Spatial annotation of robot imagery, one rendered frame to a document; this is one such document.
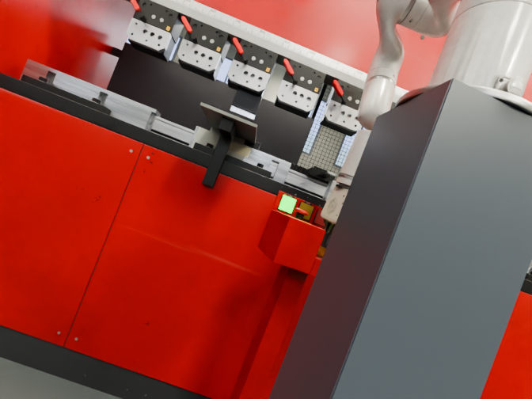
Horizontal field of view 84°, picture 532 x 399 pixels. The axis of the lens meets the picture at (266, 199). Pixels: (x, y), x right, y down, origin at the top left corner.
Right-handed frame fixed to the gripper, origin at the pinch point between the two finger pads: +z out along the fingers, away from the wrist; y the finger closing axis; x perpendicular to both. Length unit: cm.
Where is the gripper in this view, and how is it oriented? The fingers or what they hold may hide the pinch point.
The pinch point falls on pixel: (326, 240)
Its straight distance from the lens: 84.8
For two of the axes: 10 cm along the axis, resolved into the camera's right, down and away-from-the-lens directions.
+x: 8.9, 3.5, 2.8
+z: -3.8, 9.2, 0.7
